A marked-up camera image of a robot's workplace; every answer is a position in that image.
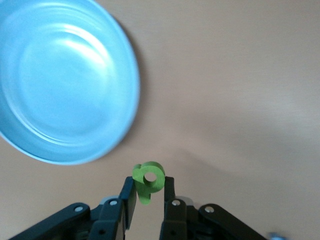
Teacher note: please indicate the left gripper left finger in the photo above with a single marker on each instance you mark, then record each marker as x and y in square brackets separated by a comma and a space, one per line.
[110, 220]

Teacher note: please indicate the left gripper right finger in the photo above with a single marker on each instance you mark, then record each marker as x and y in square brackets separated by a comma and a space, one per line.
[180, 220]

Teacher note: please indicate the green letter p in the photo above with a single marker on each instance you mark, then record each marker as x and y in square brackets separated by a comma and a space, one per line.
[142, 190]

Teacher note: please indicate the blue round plate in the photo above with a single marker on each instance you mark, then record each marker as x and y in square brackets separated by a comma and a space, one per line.
[62, 87]

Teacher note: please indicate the brown table cover sheet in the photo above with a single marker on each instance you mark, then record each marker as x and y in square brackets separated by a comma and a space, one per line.
[225, 75]

